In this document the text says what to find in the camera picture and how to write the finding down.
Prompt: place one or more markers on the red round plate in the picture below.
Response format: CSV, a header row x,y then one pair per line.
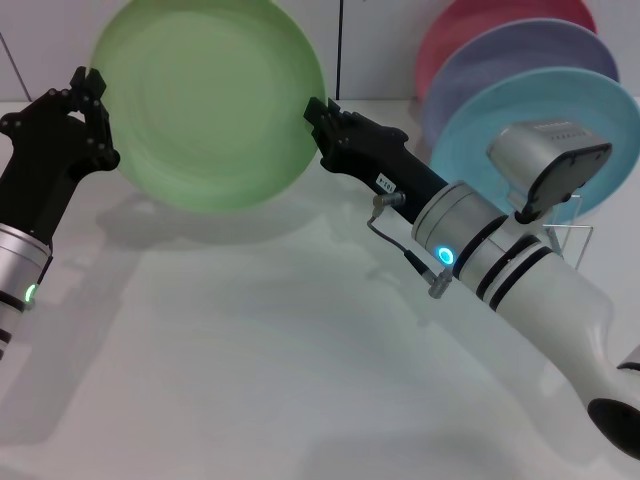
x,y
450,30

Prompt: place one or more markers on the light blue round plate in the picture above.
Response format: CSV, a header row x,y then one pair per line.
x,y
470,130

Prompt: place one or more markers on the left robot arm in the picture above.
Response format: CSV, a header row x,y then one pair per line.
x,y
15,260

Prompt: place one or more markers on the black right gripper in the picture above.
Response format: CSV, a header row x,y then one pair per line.
x,y
380,160

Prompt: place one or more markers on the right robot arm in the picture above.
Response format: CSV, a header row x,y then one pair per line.
x,y
550,290

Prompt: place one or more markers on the purple round plate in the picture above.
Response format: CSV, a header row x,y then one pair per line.
x,y
500,50

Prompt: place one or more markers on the green round plate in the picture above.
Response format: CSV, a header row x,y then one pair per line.
x,y
200,110

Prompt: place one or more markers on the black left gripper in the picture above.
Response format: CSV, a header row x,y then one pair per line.
x,y
40,160

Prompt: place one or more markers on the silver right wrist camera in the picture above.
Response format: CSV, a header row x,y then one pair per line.
x,y
540,150

